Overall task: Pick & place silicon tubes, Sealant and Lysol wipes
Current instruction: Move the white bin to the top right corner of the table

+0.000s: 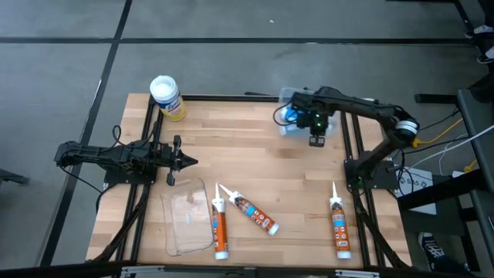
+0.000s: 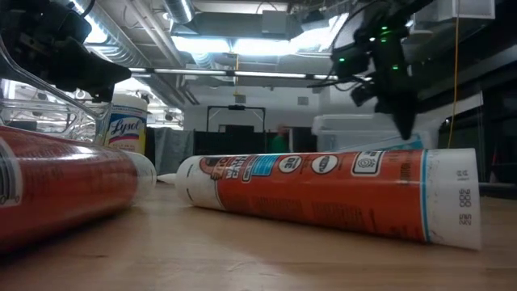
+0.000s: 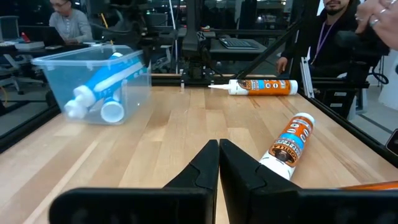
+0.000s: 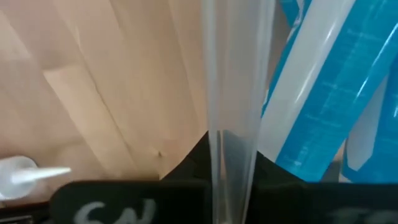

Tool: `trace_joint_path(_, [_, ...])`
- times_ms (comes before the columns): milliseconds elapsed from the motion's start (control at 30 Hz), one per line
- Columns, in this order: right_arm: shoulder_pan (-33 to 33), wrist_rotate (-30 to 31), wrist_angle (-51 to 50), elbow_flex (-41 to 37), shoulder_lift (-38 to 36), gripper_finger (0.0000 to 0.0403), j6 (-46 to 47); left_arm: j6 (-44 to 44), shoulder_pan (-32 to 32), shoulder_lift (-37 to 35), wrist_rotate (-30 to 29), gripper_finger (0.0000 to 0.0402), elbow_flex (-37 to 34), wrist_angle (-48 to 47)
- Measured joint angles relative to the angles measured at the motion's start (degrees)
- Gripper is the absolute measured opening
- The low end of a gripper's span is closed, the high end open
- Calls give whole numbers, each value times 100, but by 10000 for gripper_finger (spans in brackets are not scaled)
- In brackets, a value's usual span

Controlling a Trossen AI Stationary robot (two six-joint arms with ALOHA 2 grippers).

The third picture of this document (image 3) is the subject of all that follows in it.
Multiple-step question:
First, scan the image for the black office chair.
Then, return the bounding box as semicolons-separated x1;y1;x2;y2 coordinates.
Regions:
334;29;391;85

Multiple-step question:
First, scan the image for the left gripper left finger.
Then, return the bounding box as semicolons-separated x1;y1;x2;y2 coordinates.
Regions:
49;139;220;224

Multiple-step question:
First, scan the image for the grey office chair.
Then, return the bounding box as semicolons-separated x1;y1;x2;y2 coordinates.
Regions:
0;15;45;96

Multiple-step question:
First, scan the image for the black frame post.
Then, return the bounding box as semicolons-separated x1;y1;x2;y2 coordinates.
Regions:
289;0;321;91

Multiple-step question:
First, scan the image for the black diagonal frame brace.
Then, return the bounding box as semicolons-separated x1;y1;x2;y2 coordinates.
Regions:
235;19;304;81

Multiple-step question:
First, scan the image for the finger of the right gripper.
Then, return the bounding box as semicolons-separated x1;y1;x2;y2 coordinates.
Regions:
141;49;153;68

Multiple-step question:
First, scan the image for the black keyboard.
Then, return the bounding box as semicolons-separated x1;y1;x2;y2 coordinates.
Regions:
218;37;261;50

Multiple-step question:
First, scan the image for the small black device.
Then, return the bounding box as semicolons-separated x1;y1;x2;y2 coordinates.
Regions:
384;128;398;156

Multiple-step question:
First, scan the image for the silver aluminium extrusion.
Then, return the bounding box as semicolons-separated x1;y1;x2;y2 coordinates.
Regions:
299;56;315;99

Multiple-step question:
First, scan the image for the translucent plastic storage box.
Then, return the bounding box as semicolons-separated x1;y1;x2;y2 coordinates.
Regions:
30;44;153;126

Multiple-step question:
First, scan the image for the yellow hanging cable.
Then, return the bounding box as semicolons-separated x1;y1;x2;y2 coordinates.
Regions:
99;12;114;46

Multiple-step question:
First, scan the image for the orange Gorilla sealant tube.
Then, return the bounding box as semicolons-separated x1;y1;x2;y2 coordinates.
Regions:
259;112;316;181
207;78;299;96
340;180;398;192

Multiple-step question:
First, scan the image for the person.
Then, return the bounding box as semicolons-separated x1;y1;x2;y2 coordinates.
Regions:
49;0;94;44
275;0;368;78

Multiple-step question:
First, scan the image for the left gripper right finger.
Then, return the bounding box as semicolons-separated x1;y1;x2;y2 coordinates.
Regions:
220;138;398;224

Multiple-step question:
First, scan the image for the purple lanyard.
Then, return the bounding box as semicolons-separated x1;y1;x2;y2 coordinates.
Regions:
310;20;338;65

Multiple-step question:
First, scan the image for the person's hand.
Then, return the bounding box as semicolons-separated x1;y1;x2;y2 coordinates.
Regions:
354;0;398;51

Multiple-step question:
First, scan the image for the white flat box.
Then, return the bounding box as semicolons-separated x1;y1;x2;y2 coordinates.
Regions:
14;40;46;51

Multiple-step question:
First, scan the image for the white cable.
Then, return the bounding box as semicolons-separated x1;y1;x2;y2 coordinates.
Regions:
167;0;179;75

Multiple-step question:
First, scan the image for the black laptop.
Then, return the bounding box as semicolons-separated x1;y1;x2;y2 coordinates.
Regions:
17;25;67;47

